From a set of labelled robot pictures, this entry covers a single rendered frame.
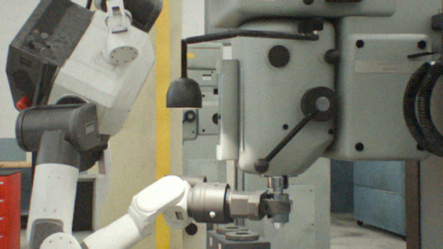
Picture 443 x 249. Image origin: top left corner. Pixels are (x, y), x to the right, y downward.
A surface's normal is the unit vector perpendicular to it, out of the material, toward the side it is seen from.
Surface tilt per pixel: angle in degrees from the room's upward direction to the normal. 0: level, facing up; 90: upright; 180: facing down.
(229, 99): 90
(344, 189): 90
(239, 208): 90
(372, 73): 90
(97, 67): 59
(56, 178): 71
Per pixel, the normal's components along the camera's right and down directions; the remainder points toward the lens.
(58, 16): 0.33, -0.52
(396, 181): -0.97, 0.00
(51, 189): 0.13, -0.32
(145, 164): 0.22, 0.00
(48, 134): -0.22, -0.35
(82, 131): 0.98, -0.04
